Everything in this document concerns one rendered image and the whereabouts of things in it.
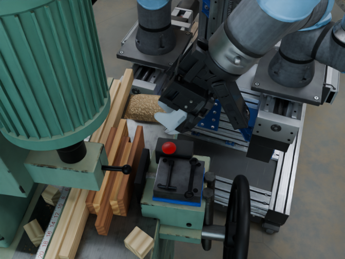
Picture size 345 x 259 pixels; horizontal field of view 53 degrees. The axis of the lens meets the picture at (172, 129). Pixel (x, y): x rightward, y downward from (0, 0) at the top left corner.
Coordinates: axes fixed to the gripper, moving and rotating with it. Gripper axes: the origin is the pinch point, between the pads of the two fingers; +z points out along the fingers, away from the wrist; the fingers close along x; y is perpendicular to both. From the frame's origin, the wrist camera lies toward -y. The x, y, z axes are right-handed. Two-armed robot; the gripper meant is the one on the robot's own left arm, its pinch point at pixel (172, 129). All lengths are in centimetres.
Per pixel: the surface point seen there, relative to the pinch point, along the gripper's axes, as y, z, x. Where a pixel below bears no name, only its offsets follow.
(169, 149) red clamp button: -2.6, 5.5, 0.3
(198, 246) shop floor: -62, 89, -22
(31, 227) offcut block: 14.2, 36.6, 14.2
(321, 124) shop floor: -118, 55, -109
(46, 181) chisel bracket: 16.5, 17.9, 11.2
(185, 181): -7.4, 5.7, 5.8
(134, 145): 2.5, 13.8, -3.0
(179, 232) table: -13.8, 17.1, 10.9
